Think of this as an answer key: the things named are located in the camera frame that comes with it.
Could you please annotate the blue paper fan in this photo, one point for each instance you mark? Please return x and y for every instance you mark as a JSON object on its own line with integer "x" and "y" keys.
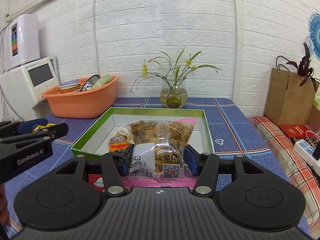
{"x": 313, "y": 40}

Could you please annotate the white appliance with screen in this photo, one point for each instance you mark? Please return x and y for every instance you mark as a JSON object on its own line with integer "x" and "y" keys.
{"x": 23, "y": 88}

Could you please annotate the white water purifier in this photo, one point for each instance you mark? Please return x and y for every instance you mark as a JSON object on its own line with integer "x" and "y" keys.
{"x": 21, "y": 41}

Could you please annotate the metal pot lid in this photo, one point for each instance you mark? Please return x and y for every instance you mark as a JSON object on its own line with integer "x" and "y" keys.
{"x": 88, "y": 85}

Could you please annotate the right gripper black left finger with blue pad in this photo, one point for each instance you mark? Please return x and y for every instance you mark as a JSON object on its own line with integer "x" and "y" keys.
{"x": 113, "y": 166}

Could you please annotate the brown paper bag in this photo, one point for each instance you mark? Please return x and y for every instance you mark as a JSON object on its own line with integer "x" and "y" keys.
{"x": 291, "y": 94}

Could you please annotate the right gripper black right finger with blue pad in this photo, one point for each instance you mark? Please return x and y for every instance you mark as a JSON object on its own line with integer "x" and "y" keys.
{"x": 206, "y": 167}

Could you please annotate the tin can in basin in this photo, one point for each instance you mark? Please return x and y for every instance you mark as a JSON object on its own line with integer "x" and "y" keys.
{"x": 68, "y": 88}

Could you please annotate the red nut snack pouch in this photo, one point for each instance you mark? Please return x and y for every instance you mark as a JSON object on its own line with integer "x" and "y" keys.
{"x": 96, "y": 180}

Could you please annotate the person's hand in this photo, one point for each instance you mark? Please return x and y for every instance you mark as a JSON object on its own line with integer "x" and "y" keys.
{"x": 4, "y": 212}

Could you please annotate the clear cookie bag pink seal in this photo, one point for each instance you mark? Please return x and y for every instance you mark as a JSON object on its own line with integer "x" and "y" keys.
{"x": 159, "y": 161}

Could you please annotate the green cardboard box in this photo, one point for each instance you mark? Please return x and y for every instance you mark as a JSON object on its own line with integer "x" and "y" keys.
{"x": 94, "y": 142}

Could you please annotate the green sponge block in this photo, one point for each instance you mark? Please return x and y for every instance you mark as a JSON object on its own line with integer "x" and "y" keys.
{"x": 102, "y": 81}

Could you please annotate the orange plaid cushion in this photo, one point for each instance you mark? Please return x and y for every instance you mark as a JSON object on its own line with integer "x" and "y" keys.
{"x": 299, "y": 173}

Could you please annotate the red booklet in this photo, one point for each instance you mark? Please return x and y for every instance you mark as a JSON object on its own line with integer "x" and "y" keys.
{"x": 294, "y": 131}

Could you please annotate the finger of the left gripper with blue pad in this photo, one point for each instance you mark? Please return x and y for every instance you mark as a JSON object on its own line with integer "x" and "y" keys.
{"x": 33, "y": 126}

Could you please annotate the orange plastic basin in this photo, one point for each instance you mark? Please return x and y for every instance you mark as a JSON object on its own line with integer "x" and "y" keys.
{"x": 82, "y": 105}

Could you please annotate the glass vase with plant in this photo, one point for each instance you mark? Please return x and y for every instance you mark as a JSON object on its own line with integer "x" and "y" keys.
{"x": 173, "y": 73}

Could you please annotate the white power strip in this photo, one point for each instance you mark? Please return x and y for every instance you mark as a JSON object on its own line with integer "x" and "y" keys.
{"x": 306, "y": 152}

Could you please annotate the small wrapped snack in box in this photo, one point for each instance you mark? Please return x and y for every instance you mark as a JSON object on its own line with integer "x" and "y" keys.
{"x": 120, "y": 140}

